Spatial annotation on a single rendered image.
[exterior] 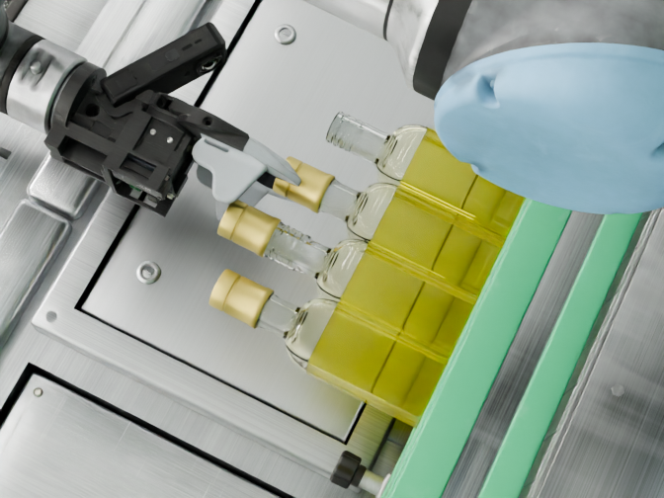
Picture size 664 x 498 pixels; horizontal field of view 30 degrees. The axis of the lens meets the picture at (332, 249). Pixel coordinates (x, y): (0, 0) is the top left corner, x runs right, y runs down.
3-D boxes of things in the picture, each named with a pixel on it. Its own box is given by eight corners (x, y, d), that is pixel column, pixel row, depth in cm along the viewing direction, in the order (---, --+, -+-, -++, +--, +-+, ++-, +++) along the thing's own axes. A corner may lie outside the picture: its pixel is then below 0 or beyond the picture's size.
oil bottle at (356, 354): (534, 414, 104) (304, 302, 106) (547, 401, 98) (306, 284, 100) (506, 475, 102) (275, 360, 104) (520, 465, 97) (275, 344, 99)
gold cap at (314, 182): (334, 184, 108) (290, 163, 109) (336, 170, 105) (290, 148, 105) (316, 218, 107) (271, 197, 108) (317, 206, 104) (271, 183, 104)
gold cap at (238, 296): (274, 298, 105) (227, 276, 105) (275, 285, 101) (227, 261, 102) (254, 334, 103) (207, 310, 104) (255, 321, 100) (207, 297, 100)
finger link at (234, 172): (275, 231, 103) (179, 190, 105) (306, 172, 105) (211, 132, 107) (269, 217, 100) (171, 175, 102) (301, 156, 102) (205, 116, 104)
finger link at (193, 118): (247, 169, 105) (160, 132, 108) (257, 151, 106) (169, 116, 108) (237, 145, 101) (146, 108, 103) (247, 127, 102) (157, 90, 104)
